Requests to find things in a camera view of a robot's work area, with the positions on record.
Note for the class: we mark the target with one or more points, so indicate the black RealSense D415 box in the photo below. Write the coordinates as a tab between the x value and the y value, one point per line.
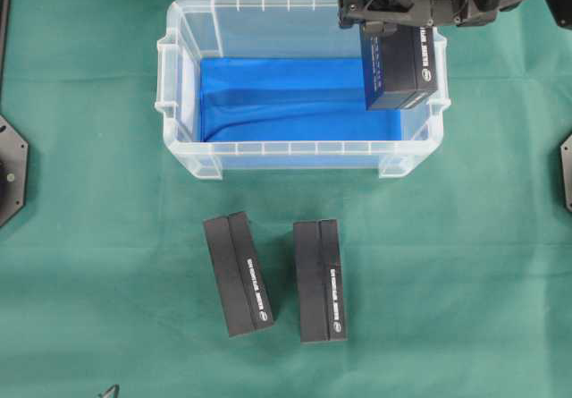
317	259

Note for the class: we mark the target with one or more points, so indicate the clear plastic storage case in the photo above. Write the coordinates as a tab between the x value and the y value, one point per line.
201	29

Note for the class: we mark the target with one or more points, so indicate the blue plastic liner sheet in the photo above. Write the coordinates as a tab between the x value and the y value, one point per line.
288	99

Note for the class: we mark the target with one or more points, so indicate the black pointed tip bottom edge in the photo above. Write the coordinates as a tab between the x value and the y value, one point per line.
111	392

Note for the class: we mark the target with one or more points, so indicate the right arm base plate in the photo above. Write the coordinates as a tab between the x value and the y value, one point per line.
559	162

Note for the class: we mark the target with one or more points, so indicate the black frame rail left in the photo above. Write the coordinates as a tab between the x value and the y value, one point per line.
5	11

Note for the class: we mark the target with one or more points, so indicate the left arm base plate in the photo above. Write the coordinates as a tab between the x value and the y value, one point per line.
14	165

